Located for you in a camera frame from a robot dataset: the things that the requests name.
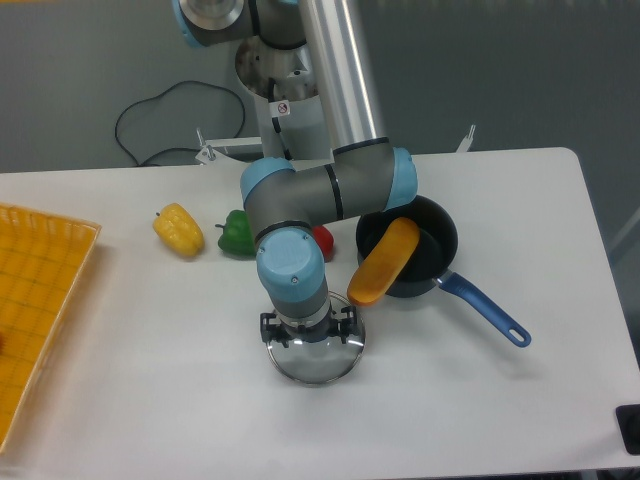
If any glass pot lid blue knob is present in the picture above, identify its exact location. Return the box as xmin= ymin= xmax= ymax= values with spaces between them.
xmin=265 ymin=292 xmax=366 ymax=386

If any yellow bell pepper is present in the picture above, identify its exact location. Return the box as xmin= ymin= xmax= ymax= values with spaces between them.
xmin=153 ymin=203 xmax=205 ymax=258

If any red bell pepper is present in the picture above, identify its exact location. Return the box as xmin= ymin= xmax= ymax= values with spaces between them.
xmin=312 ymin=225 xmax=334 ymax=262

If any green bell pepper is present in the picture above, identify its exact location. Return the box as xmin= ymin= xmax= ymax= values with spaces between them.
xmin=216 ymin=210 xmax=256 ymax=258

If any orange yellow bread loaf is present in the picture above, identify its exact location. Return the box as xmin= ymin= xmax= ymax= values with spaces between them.
xmin=347 ymin=217 xmax=420 ymax=306

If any black floor cable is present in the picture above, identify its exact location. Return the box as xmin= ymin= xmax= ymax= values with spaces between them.
xmin=114 ymin=80 xmax=247 ymax=167

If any dark blue saucepan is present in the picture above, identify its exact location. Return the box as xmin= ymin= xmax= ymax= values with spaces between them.
xmin=356 ymin=196 xmax=531 ymax=348

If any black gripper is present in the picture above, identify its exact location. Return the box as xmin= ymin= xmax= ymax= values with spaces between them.
xmin=260 ymin=305 xmax=357 ymax=348

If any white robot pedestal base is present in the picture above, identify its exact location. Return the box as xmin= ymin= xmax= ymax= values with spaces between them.
xmin=195 ymin=37 xmax=331 ymax=164

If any orange plastic basket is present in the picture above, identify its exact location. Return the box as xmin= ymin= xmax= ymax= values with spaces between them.
xmin=1 ymin=203 xmax=101 ymax=451

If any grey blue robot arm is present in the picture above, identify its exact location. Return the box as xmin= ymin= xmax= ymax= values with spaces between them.
xmin=173 ymin=1 xmax=417 ymax=344

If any black object table corner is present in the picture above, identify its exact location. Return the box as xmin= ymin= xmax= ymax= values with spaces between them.
xmin=615 ymin=404 xmax=640 ymax=456

